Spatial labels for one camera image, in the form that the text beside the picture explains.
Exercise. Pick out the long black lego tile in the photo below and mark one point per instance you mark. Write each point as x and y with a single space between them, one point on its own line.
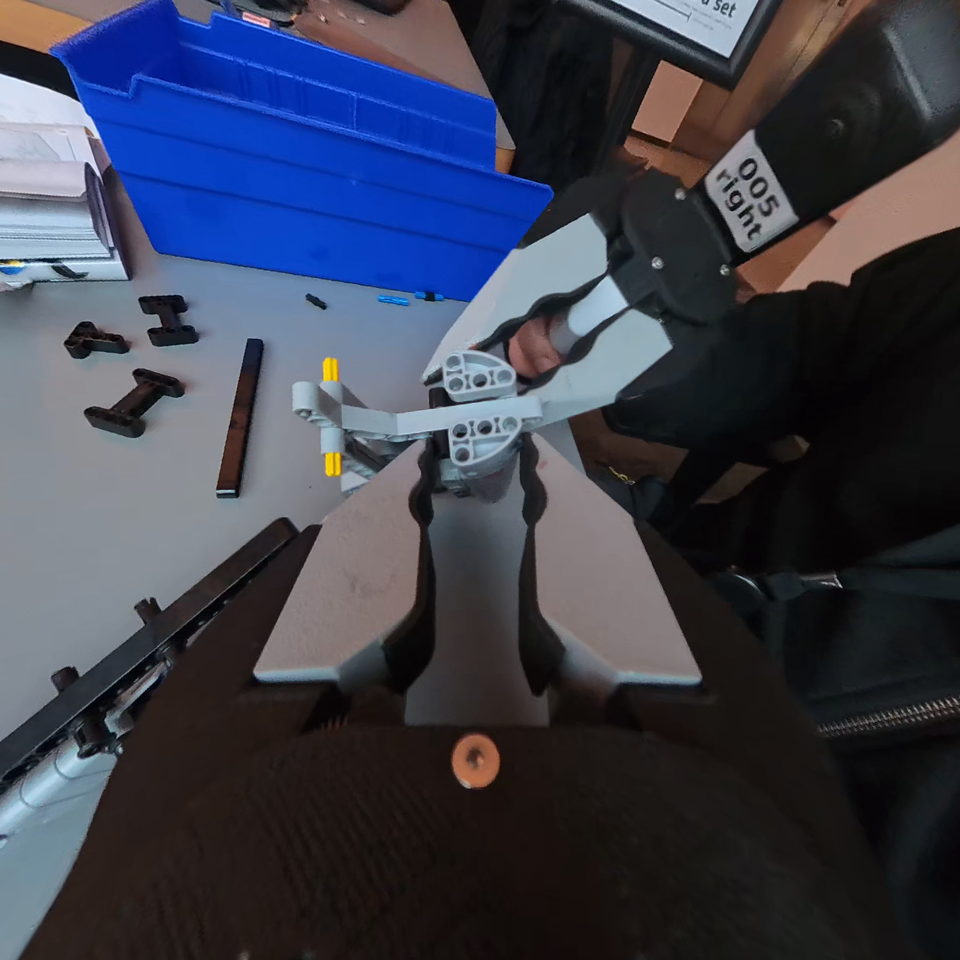
240 416

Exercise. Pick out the black lego angle connector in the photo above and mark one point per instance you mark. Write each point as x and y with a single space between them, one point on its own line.
97 341

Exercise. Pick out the black lego H connector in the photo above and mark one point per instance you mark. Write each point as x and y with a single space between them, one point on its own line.
169 321
135 403

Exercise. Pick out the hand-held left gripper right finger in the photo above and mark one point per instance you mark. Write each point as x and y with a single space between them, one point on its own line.
615 600

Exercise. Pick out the closed cardboard box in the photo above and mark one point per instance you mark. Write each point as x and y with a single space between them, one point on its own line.
675 105

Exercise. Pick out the person's right forearm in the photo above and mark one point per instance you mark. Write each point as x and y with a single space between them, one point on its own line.
825 375

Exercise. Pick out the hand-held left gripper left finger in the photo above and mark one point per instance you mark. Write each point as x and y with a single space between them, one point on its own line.
337 592

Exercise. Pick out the blue plastic bin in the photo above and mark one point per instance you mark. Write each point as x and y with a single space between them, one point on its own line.
300 187

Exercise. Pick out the black lego pin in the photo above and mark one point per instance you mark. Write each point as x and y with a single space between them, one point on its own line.
316 301

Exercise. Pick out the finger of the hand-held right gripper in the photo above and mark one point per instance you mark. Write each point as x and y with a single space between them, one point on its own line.
622 352
540 270

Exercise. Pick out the black bag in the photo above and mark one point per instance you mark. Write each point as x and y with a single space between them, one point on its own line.
555 90

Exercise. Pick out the grey lego liftarm assembly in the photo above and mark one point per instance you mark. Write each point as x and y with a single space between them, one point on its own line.
420 421

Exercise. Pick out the black framed marker sign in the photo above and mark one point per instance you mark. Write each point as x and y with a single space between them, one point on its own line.
675 22

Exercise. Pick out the stack of white booklets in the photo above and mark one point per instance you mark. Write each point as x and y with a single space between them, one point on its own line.
52 240

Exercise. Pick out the person's right hand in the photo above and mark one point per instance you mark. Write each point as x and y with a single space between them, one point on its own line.
536 345

